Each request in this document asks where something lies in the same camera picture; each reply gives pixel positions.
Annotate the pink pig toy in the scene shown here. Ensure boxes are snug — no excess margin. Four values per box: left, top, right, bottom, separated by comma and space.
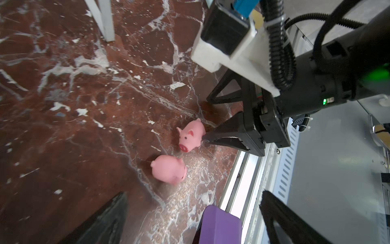
150, 155, 187, 185
176, 119, 206, 153

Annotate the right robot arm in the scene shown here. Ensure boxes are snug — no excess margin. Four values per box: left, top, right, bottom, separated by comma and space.
191, 1, 390, 157

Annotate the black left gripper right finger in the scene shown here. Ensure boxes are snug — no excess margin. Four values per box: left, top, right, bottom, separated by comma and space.
260, 191, 331, 244

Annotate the purple toy spatula pink handle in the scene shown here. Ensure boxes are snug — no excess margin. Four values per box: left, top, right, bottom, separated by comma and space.
193, 205, 242, 244

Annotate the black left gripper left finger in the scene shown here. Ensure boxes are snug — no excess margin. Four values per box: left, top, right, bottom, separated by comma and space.
59, 192, 128, 244

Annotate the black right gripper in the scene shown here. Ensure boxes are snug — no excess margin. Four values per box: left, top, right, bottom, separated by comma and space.
202, 69, 291, 157

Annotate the white two-tier shelf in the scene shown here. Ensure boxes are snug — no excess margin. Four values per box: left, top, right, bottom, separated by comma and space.
85, 0, 115, 42

